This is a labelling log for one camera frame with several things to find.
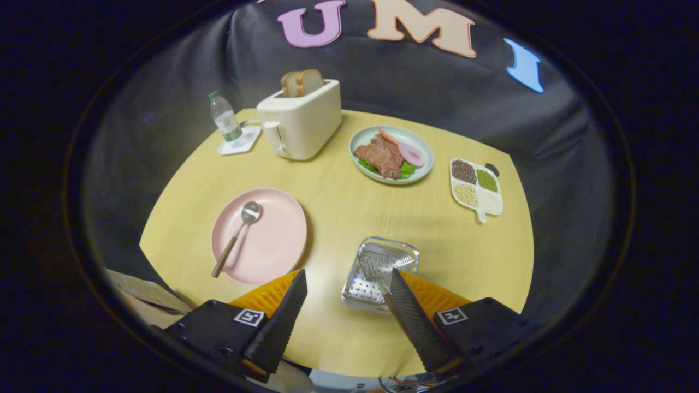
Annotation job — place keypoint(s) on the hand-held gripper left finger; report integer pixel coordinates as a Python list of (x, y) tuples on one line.
[(281, 327)]

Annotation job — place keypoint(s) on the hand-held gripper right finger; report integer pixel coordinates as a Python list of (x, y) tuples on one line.
[(418, 327)]

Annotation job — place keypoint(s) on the pink round plate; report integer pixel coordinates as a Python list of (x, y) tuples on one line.
[(273, 240)]

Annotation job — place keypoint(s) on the beige cardboard box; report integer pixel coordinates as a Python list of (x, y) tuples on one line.
[(147, 292)]

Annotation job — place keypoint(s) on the white divided bean dish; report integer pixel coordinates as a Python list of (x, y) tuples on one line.
[(491, 202)]

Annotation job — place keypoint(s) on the green lettuce leaf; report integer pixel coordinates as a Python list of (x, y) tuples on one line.
[(408, 170)]

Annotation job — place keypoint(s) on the pink ham slice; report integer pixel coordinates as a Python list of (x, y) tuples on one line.
[(410, 154)]

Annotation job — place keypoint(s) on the brown meat slices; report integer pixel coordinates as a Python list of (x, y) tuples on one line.
[(379, 155)]

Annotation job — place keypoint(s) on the white square coaster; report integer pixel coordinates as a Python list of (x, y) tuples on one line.
[(248, 143)]

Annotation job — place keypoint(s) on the orange carrot piece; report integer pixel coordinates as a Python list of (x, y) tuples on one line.
[(389, 136)]

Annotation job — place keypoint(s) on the light green oval plate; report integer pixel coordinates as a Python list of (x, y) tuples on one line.
[(360, 142)]

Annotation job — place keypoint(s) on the white toaster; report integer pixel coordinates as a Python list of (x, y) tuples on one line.
[(306, 125)]

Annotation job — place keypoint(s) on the clear plastic water bottle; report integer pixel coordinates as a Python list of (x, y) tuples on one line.
[(224, 117)]

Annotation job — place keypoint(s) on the black backdrop cloth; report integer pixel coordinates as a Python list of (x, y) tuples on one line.
[(437, 87)]

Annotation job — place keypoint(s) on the toast bread slice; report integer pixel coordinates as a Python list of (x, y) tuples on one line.
[(310, 82), (286, 84)]

